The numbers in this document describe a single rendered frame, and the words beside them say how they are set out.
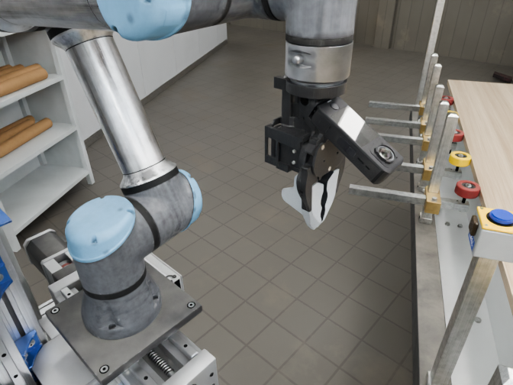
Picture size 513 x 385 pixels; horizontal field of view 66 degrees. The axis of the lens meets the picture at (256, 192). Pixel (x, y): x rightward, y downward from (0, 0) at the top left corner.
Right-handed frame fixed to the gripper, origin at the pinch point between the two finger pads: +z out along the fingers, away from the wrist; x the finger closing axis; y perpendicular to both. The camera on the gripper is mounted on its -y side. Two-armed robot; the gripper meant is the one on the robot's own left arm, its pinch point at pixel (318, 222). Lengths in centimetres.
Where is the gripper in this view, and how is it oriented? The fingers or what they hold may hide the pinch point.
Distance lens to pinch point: 56.7
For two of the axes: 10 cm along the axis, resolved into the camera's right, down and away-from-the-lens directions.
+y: -7.3, -3.5, 5.8
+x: -6.8, 4.0, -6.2
